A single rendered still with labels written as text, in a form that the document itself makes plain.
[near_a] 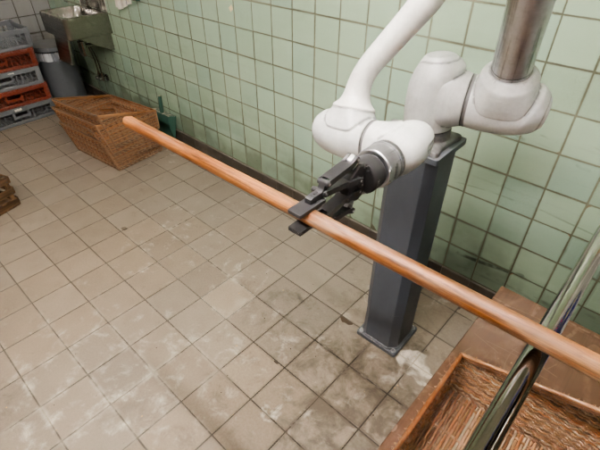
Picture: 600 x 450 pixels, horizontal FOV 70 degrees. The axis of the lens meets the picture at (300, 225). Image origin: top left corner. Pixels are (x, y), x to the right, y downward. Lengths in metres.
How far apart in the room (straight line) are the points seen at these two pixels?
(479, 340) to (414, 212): 0.45
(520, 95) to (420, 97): 0.27
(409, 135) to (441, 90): 0.42
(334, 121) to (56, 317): 1.82
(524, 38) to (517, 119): 0.24
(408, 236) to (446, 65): 0.59
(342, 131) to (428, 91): 0.42
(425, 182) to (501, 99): 0.35
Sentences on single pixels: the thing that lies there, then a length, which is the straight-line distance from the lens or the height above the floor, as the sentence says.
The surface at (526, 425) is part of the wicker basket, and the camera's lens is 1.27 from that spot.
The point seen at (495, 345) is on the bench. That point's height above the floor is 0.58.
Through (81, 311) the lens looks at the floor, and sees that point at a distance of 2.43.
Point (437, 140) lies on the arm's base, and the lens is 1.43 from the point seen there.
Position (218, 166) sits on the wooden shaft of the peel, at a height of 1.21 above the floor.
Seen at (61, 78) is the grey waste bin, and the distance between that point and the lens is 4.71.
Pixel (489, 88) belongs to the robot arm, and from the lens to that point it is 1.30.
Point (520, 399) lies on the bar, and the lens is 0.61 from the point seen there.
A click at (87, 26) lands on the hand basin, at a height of 0.80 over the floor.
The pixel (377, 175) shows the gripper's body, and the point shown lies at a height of 1.21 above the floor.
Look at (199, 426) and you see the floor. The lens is 1.89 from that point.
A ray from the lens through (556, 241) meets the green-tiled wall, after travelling 2.06.
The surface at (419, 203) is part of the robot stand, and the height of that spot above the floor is 0.82.
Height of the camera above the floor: 1.65
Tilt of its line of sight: 38 degrees down
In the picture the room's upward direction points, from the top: straight up
